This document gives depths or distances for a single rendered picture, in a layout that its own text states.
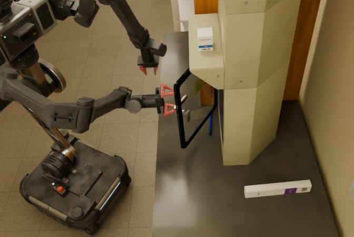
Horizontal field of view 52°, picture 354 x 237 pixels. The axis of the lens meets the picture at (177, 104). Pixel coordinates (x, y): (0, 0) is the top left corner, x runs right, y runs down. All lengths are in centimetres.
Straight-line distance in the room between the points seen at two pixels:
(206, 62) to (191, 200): 61
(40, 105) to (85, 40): 292
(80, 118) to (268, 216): 82
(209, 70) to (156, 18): 305
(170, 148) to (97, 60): 223
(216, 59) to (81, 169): 159
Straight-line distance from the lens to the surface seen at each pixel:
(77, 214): 235
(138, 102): 145
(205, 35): 123
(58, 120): 117
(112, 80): 351
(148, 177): 275
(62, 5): 173
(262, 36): 114
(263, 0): 107
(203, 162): 164
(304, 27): 163
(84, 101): 118
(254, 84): 126
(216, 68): 120
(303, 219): 155
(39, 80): 181
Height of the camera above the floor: 230
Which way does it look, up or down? 47 degrees down
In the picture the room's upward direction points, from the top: 7 degrees counter-clockwise
